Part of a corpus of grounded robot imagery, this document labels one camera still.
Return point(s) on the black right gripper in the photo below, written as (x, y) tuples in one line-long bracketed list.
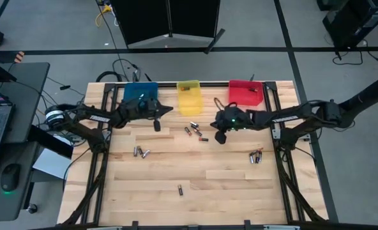
[(237, 119)]

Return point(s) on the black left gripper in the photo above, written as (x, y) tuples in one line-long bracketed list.
[(146, 109)]

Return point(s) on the black red-tipped battery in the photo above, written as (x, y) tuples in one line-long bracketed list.
[(203, 139)]

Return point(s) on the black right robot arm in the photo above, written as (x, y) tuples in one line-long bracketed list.
[(284, 119)]

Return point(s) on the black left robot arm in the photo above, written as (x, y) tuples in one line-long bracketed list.
[(99, 119)]

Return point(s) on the yellow translucent plastic bin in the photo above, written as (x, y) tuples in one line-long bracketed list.
[(190, 105)]

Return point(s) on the blue plastic bin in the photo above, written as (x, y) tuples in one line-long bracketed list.
[(134, 91)]

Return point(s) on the red plastic bin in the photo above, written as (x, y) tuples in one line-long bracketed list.
[(243, 94)]

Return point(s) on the black divider panel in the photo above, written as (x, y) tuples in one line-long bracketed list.
[(144, 19), (195, 16)]

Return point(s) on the white sheet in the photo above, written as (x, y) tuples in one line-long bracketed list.
[(53, 166)]

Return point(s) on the black desk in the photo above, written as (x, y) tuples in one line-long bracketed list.
[(26, 96)]

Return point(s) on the orange black striped tag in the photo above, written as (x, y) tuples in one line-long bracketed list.
[(19, 57)]

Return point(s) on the black caster wheel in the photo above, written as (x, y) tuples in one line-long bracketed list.
[(32, 208)]

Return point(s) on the black computer mouse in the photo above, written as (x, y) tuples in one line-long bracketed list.
[(10, 175)]

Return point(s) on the black equipment cart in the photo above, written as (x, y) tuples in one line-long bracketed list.
[(352, 19)]

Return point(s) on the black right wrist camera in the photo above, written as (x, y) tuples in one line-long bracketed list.
[(220, 137)]

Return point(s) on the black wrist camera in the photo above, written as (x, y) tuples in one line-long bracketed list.
[(220, 137), (157, 125)]

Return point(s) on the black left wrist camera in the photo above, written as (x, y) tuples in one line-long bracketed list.
[(157, 125)]

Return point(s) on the black aluminium rig frame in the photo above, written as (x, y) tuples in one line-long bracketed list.
[(168, 85)]

